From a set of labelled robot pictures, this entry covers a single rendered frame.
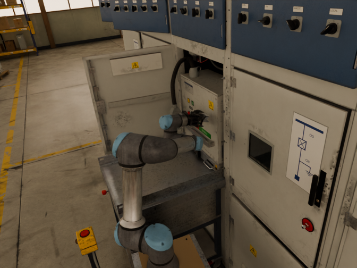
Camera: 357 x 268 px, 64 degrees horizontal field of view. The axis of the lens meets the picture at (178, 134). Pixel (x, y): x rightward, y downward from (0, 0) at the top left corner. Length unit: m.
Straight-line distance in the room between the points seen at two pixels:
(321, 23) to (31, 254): 2.69
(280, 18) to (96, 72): 1.29
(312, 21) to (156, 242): 1.00
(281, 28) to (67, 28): 11.76
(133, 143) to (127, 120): 1.03
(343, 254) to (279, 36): 0.82
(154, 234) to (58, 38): 11.69
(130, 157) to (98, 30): 11.73
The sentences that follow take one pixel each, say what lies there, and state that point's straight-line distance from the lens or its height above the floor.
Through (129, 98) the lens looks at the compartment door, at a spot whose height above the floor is 1.24.
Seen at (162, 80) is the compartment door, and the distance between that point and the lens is 2.13.
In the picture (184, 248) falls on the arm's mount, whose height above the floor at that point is 0.79.
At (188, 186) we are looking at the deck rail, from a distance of 1.76.
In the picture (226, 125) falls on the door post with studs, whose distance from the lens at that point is 1.63.
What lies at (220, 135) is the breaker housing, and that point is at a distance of 1.73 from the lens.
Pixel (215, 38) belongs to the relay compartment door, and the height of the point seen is 1.70.
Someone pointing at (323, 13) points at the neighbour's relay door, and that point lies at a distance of 1.02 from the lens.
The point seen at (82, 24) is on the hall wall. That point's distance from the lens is 12.68.
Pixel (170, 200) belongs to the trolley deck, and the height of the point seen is 0.85.
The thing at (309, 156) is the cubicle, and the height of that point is 1.36.
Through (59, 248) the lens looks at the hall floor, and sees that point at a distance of 2.87.
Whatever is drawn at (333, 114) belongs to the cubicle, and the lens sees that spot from 1.05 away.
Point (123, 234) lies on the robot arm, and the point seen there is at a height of 1.00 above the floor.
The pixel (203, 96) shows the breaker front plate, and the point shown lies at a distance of 1.77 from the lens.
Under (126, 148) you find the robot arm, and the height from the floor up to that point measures 1.39.
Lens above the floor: 1.97
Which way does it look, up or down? 28 degrees down
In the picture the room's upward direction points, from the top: 5 degrees counter-clockwise
